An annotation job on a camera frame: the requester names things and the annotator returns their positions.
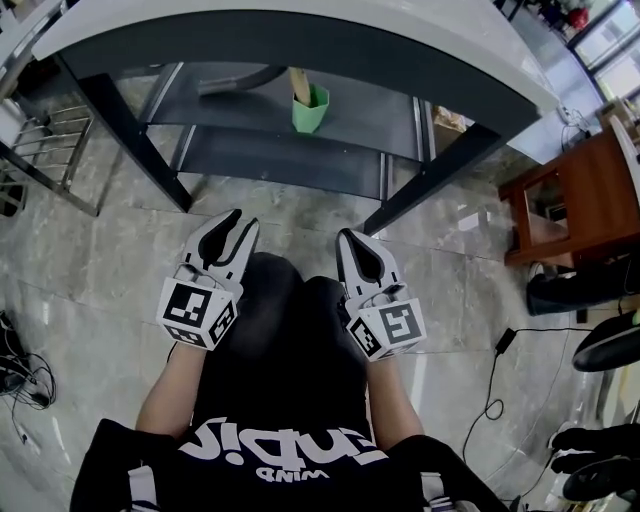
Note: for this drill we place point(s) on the white basin on wooden cabinet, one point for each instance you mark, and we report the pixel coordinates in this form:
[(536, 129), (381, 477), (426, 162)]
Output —
[(627, 140)]

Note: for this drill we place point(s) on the black power adapter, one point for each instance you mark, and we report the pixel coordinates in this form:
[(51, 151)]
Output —
[(505, 341)]

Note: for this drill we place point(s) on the white washbasin on chrome rack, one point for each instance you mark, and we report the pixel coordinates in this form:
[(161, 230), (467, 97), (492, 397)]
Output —
[(20, 35)]

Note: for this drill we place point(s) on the dark table underframe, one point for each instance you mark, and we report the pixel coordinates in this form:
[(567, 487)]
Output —
[(250, 50)]

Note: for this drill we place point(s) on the green cup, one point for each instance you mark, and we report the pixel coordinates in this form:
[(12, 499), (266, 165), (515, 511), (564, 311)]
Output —
[(310, 117)]

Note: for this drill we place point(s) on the person's left forearm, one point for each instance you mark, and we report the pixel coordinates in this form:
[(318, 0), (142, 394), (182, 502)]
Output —
[(167, 395)]

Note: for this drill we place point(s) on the red bag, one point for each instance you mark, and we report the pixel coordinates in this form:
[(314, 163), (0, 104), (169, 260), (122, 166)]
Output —
[(580, 17)]

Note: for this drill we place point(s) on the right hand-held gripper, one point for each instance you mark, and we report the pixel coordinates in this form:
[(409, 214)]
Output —
[(395, 325)]

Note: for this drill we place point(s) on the person's black shirt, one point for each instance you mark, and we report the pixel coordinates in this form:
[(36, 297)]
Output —
[(290, 475)]

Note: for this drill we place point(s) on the brown wooden cabinet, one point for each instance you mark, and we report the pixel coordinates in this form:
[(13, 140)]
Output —
[(590, 200)]

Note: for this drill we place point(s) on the white floor socket strip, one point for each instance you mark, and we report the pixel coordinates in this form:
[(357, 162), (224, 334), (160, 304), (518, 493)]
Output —
[(566, 114)]

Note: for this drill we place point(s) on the black backpack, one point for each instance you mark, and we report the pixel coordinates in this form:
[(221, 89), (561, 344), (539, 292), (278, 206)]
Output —
[(20, 380)]

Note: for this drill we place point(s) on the person's right forearm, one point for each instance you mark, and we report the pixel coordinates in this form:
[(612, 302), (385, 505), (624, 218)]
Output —
[(397, 400)]

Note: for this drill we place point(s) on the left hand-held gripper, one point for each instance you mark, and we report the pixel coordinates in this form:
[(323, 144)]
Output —
[(192, 310)]

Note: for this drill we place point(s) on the chrome rack stand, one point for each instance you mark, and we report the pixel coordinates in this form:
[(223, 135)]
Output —
[(50, 150)]

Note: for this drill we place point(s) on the person's black trousers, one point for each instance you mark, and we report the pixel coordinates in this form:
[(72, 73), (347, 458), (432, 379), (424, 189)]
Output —
[(280, 350)]

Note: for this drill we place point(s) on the black round stool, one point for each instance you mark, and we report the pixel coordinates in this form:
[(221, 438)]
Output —
[(610, 345)]

